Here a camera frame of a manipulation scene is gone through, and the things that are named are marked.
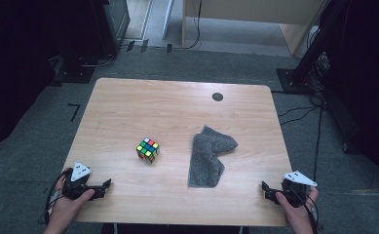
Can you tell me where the black floor base plate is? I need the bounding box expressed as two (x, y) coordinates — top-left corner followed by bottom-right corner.
(52, 55), (96, 85)

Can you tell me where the multicoloured puzzle cube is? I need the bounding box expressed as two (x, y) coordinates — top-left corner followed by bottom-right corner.
(135, 136), (161, 165)

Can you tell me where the dark curtain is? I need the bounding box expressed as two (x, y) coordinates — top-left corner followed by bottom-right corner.
(0, 0), (97, 154)
(320, 0), (379, 189)

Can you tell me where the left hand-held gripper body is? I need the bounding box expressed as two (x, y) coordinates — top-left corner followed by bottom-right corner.
(63, 162), (97, 201)

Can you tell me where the left hand-held gripper cable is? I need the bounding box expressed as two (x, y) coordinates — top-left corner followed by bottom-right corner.
(37, 169), (73, 227)

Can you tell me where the grey cloth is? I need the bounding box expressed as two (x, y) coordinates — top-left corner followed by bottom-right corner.
(187, 125), (239, 189)

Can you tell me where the person's right hand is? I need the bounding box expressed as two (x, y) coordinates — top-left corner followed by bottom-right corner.
(275, 186), (319, 227)

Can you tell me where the black hanging cable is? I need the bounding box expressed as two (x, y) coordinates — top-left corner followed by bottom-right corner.
(173, 0), (203, 51)

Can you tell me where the light wooden cabinet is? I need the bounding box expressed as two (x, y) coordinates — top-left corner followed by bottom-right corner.
(181, 0), (328, 56)

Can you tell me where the long black floor cable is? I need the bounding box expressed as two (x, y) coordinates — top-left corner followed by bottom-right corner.
(312, 103), (323, 174)

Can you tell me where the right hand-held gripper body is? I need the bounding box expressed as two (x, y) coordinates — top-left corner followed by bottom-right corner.
(273, 170), (318, 208)

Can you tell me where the black corner tape mark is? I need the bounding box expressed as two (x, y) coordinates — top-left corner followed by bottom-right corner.
(67, 102), (81, 123)

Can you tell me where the right hand-held gripper cable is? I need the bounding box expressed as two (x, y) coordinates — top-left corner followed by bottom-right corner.
(293, 184), (322, 234)

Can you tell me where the black cabinet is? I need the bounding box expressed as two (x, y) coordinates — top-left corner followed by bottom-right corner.
(91, 0), (132, 58)

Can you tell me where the hand-held gripper cable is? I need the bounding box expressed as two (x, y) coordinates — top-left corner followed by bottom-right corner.
(293, 184), (322, 234)
(37, 169), (73, 227)

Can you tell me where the person's left hand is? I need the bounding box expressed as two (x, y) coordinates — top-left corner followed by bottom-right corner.
(49, 168), (95, 227)

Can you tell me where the black metal stand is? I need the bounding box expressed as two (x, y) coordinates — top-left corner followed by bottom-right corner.
(276, 0), (351, 96)

